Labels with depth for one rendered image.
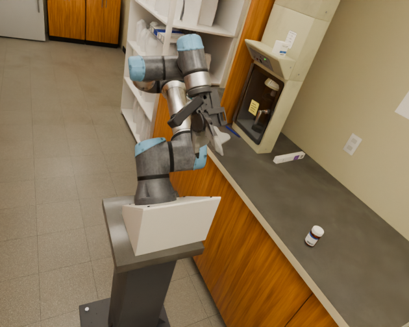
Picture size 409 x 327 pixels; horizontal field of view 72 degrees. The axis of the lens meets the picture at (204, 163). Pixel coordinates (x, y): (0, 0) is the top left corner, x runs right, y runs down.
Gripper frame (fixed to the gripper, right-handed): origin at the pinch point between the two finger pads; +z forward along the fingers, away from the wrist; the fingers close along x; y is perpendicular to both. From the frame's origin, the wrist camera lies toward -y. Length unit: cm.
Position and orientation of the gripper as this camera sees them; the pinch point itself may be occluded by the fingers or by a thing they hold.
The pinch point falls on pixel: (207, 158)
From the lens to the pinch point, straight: 83.7
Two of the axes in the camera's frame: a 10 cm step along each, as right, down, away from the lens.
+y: 8.6, -2.2, 4.6
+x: -4.7, 0.3, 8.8
